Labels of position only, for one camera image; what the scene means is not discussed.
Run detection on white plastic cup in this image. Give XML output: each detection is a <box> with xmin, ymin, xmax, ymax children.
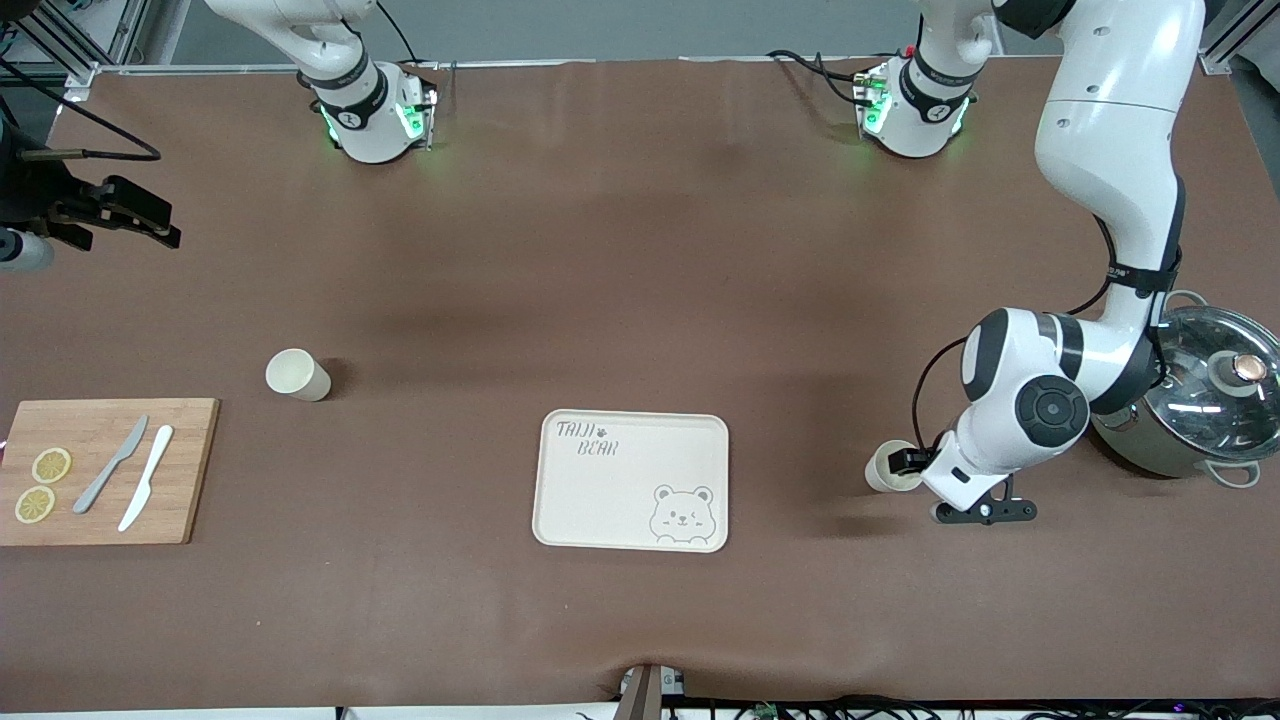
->
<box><xmin>865</xmin><ymin>440</ymin><xmax>926</xmax><ymax>493</ymax></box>
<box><xmin>265</xmin><ymin>348</ymin><xmax>332</xmax><ymax>403</ymax></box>

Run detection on white bear print tray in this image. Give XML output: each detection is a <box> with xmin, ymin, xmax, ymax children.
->
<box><xmin>532</xmin><ymin>409</ymin><xmax>730</xmax><ymax>554</ymax></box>

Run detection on grey plastic knife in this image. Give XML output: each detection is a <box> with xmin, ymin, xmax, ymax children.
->
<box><xmin>73</xmin><ymin>415</ymin><xmax>150</xmax><ymax>515</ymax></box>

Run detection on wooden cutting board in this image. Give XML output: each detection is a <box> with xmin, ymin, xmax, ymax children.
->
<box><xmin>0</xmin><ymin>398</ymin><xmax>221</xmax><ymax>547</ymax></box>

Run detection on white plastic knife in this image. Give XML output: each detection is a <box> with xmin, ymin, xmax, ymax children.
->
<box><xmin>118</xmin><ymin>425</ymin><xmax>175</xmax><ymax>533</ymax></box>

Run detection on glass pot lid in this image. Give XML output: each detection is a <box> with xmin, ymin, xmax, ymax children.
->
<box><xmin>1145</xmin><ymin>305</ymin><xmax>1280</xmax><ymax>461</ymax></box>

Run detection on brown table cover mat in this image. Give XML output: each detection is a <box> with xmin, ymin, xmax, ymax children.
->
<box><xmin>0</xmin><ymin>55</ymin><xmax>1280</xmax><ymax>706</ymax></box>

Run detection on aluminium frame with struts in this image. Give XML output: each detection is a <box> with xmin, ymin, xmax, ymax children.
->
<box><xmin>0</xmin><ymin>0</ymin><xmax>151</xmax><ymax>96</ymax></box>

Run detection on silver table edge rail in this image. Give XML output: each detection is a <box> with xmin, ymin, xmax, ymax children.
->
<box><xmin>95</xmin><ymin>58</ymin><xmax>601</xmax><ymax>77</ymax></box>

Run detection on small grey metal bracket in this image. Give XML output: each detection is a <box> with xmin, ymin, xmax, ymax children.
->
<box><xmin>618</xmin><ymin>662</ymin><xmax>687</xmax><ymax>720</ymax></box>

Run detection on black arm base cables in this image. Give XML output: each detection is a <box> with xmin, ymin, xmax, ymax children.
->
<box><xmin>765</xmin><ymin>48</ymin><xmax>881</xmax><ymax>109</ymax></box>

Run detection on aluminium frame post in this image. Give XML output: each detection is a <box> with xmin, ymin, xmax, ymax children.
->
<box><xmin>1200</xmin><ymin>0</ymin><xmax>1280</xmax><ymax>76</ymax></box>

